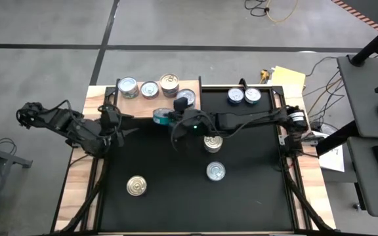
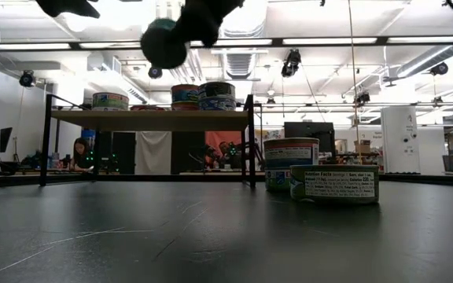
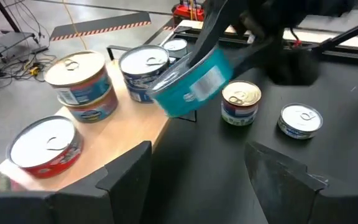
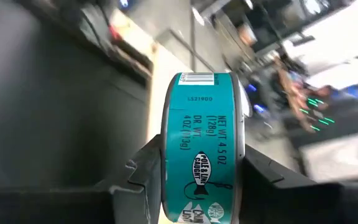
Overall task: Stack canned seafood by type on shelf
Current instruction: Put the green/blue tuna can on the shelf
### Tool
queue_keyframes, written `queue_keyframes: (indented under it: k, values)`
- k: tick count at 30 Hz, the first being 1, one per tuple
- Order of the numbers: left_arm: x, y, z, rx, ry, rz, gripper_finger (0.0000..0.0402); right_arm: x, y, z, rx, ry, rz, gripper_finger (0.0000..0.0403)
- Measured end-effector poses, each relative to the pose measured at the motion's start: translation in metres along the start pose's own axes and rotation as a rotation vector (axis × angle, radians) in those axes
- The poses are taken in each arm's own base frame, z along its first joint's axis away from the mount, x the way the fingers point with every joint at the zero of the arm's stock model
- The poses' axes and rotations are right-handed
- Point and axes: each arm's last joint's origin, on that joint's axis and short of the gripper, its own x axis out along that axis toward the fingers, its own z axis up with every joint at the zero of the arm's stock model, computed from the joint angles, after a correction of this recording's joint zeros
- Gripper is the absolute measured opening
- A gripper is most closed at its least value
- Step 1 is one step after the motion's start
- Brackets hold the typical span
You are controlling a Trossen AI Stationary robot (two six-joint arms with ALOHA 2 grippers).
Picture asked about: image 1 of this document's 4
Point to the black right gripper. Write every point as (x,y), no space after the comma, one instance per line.
(194,123)

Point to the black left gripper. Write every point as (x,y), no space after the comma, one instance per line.
(112,121)

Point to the teal labelled seafood can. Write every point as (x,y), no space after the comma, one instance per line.
(160,117)

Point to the silver lidded seafood can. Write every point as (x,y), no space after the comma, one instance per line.
(189,95)
(149,89)

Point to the blue Wild Planet can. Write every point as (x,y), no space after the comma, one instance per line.
(169,82)

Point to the green albacore tuna can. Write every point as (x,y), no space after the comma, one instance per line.
(216,171)

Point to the blue rimmed seafood can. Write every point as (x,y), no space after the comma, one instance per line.
(235,95)

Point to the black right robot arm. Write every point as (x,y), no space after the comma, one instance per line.
(248,121)

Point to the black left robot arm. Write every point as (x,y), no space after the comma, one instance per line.
(71,126)

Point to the gold lidded seafood can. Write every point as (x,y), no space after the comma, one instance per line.
(136,185)

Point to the teal rimmed seafood can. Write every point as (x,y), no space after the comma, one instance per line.
(252,95)

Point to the yellow paper sheet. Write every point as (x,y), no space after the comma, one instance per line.
(287,77)

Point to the grey metal stand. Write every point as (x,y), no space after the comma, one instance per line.
(2,157)

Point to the black diagonal rig beam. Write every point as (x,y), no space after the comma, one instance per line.
(336,139)

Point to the white paper sheet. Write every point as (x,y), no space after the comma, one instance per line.
(333,160)

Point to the grey desk top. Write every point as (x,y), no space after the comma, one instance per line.
(363,183)
(359,98)

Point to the black rig pole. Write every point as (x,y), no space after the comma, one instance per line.
(372,46)

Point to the striped hazard tape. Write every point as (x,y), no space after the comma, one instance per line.
(359,14)

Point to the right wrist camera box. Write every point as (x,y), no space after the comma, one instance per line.
(180,103)

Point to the wooden shelf black frame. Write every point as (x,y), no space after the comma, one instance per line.
(143,109)

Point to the black table frame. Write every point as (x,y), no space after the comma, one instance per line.
(279,90)

